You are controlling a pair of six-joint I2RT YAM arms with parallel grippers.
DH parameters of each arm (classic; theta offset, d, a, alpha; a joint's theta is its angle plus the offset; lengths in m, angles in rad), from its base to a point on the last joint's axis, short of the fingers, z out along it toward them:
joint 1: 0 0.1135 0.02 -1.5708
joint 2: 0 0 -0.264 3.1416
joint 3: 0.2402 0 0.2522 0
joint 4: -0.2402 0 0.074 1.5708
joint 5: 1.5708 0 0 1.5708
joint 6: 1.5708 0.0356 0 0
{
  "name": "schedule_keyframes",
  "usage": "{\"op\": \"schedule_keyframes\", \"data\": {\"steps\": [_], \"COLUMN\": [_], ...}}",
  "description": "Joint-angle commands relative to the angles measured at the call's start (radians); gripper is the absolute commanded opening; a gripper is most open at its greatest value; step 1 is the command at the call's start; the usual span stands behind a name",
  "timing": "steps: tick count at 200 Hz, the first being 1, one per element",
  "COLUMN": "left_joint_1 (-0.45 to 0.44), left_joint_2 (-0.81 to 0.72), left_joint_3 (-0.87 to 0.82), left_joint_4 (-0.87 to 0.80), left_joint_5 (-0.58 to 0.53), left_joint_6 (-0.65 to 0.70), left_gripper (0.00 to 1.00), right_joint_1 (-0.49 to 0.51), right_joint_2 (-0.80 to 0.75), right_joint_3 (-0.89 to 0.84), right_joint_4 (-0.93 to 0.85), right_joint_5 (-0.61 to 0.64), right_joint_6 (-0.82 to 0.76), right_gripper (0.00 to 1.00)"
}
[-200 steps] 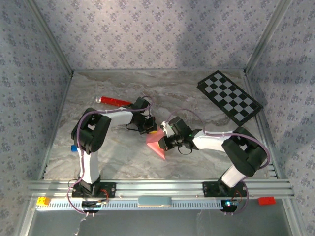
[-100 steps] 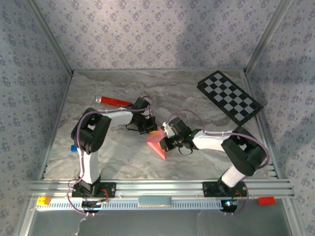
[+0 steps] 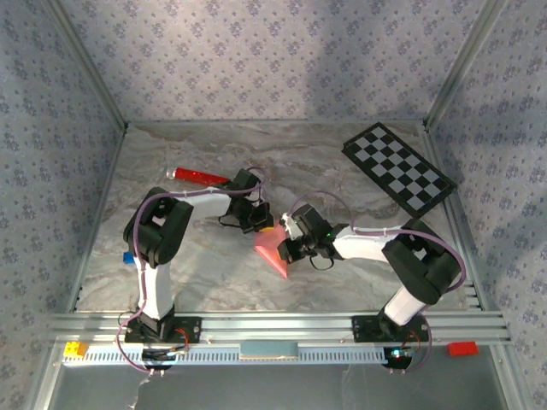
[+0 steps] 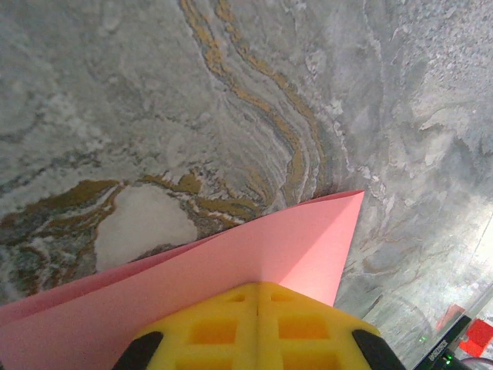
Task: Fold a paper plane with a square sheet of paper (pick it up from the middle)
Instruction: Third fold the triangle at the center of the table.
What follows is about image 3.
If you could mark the black white checkerboard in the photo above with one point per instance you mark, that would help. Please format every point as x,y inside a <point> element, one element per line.
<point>397,164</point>

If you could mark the red toy block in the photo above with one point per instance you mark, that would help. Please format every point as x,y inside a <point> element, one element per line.
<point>462,348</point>

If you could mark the aluminium frame post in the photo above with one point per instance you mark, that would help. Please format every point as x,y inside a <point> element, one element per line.
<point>85,64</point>
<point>466,64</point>

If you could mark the grey blue flat box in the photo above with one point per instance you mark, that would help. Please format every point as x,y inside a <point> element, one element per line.
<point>268,350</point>

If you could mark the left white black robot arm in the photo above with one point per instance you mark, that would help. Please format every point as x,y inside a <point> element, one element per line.
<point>205,203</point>

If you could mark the aluminium table back rail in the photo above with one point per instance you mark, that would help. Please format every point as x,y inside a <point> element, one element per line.
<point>278,123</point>

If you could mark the red glitter tube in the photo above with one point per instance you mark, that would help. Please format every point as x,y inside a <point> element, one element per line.
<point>196,176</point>

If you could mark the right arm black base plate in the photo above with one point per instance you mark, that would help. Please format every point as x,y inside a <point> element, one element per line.
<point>363,329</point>

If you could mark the black electronics board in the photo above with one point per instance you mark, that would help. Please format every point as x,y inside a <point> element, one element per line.
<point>158,356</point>
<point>399,356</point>

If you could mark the blue toy block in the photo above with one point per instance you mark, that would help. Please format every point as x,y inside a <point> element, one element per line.
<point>129,258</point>

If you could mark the aluminium mounting rail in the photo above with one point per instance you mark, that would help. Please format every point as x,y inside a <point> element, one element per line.
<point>278,326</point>

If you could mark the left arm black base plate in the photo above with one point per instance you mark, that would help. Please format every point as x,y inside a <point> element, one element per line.
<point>190,329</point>

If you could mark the aluminium table side rail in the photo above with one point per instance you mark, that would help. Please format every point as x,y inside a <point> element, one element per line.
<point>96,222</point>
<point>442,171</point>

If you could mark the yellow orange toy block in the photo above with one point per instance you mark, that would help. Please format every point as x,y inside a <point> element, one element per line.
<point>74,349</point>

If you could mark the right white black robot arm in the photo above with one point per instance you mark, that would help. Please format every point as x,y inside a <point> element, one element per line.
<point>363,245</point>

